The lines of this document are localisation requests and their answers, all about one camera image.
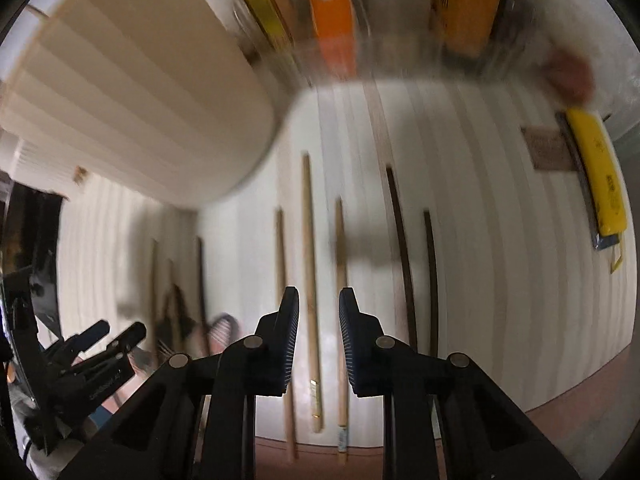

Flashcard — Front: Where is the light wood chopstick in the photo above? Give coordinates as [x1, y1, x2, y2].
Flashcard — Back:
[302, 153, 323, 434]
[334, 197, 349, 466]
[274, 207, 298, 463]

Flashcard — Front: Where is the dark chopstick far right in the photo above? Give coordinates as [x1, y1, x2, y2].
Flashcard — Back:
[423, 209, 439, 358]

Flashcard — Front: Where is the dark chopstick long right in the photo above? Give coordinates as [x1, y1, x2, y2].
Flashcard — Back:
[385, 165, 418, 350]

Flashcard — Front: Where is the striped cat table cloth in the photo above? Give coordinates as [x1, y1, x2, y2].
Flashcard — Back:
[58, 79, 637, 479]

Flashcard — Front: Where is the beige ribbed utensil holder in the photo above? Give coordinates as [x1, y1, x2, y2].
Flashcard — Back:
[1, 0, 278, 209]

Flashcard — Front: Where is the brown small card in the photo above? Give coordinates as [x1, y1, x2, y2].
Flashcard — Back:
[521, 127, 576, 172]

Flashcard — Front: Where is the yellow power bank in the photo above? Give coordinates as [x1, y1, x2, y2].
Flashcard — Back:
[555, 107, 628, 274]

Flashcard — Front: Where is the clear plastic condiment tray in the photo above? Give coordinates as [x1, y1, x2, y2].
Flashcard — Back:
[233, 0, 539, 88]

